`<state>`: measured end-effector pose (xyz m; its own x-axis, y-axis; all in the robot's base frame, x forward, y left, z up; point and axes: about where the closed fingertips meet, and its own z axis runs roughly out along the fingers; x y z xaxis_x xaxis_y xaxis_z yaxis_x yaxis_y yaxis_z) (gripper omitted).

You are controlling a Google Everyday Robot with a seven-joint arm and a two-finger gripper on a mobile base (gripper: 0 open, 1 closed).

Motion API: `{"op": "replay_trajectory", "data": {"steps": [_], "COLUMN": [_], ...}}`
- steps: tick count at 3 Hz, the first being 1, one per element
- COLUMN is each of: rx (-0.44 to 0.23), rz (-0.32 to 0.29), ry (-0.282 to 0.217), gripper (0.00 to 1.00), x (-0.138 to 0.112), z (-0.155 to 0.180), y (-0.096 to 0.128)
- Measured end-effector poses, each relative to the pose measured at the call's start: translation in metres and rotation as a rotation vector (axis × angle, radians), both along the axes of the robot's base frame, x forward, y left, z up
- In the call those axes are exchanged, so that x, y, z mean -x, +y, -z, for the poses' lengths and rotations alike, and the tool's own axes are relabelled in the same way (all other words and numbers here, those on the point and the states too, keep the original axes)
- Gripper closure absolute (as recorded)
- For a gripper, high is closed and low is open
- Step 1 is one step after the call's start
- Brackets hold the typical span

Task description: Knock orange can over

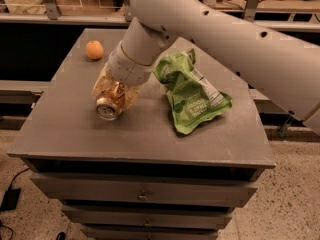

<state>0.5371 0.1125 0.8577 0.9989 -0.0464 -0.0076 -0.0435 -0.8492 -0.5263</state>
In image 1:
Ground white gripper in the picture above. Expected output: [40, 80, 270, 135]
[91, 41, 154, 110]

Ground orange soda can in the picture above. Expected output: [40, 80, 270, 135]
[96, 82, 125, 121]

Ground grey drawer cabinet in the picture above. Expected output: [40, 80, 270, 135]
[9, 29, 275, 240]

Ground orange fruit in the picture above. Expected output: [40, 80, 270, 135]
[86, 40, 104, 60]

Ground green chip bag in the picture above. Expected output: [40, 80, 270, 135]
[153, 49, 232, 135]

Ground metal railing frame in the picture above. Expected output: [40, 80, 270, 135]
[0, 0, 320, 32]

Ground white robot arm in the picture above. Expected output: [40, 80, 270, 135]
[92, 0, 320, 134]

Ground black power adapter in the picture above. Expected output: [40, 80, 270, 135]
[0, 188, 21, 212]

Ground black cable on floor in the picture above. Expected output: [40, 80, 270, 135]
[7, 167, 31, 190]

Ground top drawer knob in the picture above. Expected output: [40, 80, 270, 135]
[137, 190, 148, 201]

